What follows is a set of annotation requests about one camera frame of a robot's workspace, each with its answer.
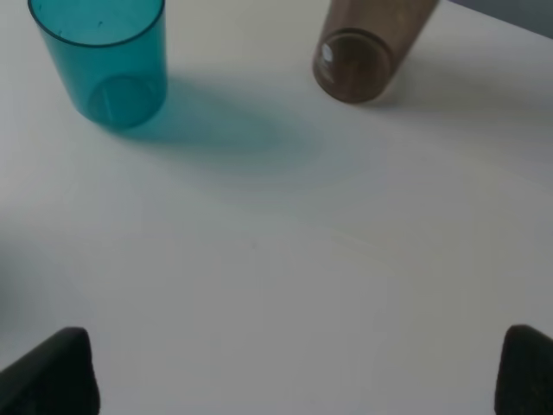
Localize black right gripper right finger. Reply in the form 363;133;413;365
494;324;552;415

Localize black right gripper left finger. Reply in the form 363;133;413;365
1;327;100;415

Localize teal transparent plastic cup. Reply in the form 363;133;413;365
28;0;168;130

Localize smoky brown transparent water bottle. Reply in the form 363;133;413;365
312;0;438;104

